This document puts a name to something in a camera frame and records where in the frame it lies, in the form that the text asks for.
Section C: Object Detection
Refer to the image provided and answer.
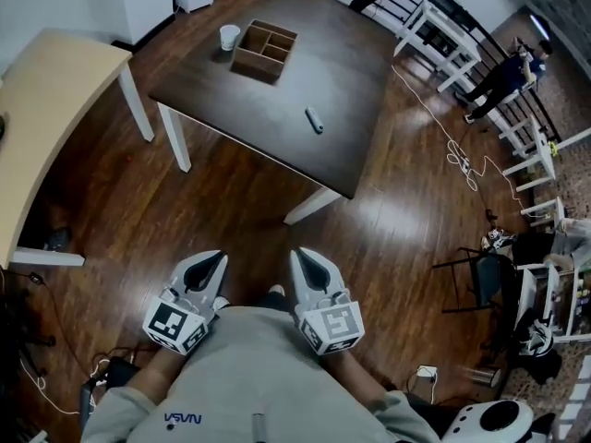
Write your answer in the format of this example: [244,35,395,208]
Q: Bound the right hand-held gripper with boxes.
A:
[289,246,367,356]

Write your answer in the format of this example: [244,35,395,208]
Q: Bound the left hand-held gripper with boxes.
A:
[141,249,230,355]

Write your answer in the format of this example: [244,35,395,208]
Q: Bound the person's left forearm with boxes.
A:
[131,346,188,403]

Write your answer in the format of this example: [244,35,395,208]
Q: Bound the person's right forearm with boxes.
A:
[322,353,393,403]

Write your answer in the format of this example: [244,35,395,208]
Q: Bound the person's dark trousers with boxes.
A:
[251,292,296,311]

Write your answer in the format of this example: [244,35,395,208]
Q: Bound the person's grey sweatshirt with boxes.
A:
[80,305,442,443]

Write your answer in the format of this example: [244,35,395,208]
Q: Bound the black box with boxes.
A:
[106,356,141,389]

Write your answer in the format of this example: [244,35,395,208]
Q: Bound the black folding chair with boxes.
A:
[432,245,516,316]

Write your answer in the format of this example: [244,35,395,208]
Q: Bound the metal cylinder can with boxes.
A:
[469,366,502,388]

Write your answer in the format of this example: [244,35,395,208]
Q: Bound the white shelf rack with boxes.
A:
[513,262,591,346]

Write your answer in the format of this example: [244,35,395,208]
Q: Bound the wooden compartment organizer box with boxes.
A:
[229,18,298,86]

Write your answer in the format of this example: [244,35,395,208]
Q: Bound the dark wooden table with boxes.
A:
[147,0,401,226]

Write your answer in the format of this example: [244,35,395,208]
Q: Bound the white round device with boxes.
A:
[441,398,536,443]

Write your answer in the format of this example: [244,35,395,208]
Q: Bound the white paper cup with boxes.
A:
[219,24,242,52]

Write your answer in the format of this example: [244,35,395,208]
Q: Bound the beige desk with white legs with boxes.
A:
[0,28,156,268]

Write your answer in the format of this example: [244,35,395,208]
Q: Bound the white side table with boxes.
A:
[501,114,561,180]

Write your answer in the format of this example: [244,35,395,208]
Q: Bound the white bench table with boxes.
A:
[393,0,484,93]

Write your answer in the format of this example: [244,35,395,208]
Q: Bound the black metal railing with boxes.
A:
[405,0,563,143]

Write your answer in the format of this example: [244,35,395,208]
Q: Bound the long white floor cable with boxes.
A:
[391,64,527,214]

